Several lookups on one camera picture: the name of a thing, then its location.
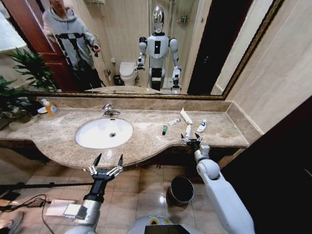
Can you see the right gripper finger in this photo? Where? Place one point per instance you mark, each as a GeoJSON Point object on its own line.
{"type": "Point", "coordinates": [185, 140]}
{"type": "Point", "coordinates": [199, 138]}

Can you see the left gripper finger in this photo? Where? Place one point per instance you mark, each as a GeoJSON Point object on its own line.
{"type": "Point", "coordinates": [118, 167]}
{"type": "Point", "coordinates": [94, 168]}

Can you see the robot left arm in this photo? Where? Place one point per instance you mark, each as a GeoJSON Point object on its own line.
{"type": "Point", "coordinates": [90, 214]}

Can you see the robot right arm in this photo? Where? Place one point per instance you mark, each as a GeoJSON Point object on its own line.
{"type": "Point", "coordinates": [224, 195]}

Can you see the white oval sink basin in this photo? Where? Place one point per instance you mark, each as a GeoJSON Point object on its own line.
{"type": "Point", "coordinates": [97, 135]}

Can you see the round metal trash bin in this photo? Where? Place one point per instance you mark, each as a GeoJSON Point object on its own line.
{"type": "Point", "coordinates": [181, 191]}

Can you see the small dark waste bin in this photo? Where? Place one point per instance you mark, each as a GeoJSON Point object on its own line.
{"type": "Point", "coordinates": [117, 80]}

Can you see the slim white tube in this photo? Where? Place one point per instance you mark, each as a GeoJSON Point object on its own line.
{"type": "Point", "coordinates": [188, 131]}

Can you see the white blue toothpaste tube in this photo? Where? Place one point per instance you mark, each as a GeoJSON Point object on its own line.
{"type": "Point", "coordinates": [201, 126]}

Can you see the small white grey tube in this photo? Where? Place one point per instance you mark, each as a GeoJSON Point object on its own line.
{"type": "Point", "coordinates": [174, 122]}

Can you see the small green bottle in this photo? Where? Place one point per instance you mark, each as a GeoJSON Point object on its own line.
{"type": "Point", "coordinates": [164, 130]}

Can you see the large white tube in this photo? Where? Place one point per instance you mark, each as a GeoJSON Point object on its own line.
{"type": "Point", "coordinates": [186, 116]}

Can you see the flat white box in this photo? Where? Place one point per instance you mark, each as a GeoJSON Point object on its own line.
{"type": "Point", "coordinates": [62, 207]}

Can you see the black pole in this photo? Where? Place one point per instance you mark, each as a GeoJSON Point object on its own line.
{"type": "Point", "coordinates": [48, 185]}

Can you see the chrome faucet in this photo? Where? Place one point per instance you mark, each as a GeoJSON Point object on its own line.
{"type": "Point", "coordinates": [107, 109]}

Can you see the white robot front shell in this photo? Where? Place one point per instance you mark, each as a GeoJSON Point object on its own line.
{"type": "Point", "coordinates": [156, 226]}

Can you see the orange soap bottle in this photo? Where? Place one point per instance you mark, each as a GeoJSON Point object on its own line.
{"type": "Point", "coordinates": [51, 109]}

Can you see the small white dish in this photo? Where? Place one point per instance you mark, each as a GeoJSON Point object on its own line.
{"type": "Point", "coordinates": [42, 110]}

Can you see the dark cabinet door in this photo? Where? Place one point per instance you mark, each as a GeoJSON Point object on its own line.
{"type": "Point", "coordinates": [280, 170]}

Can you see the white toilet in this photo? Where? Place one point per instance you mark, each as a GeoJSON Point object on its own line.
{"type": "Point", "coordinates": [128, 72]}

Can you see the mirrored white humanoid robot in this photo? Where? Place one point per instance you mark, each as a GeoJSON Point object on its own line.
{"type": "Point", "coordinates": [158, 48]}

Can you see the green potted plant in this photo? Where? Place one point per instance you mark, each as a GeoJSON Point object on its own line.
{"type": "Point", "coordinates": [29, 70]}

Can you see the person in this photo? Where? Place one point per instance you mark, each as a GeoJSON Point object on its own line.
{"type": "Point", "coordinates": [73, 46]}

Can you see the dark framed wall mirror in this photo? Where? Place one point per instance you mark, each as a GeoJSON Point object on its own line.
{"type": "Point", "coordinates": [122, 48]}

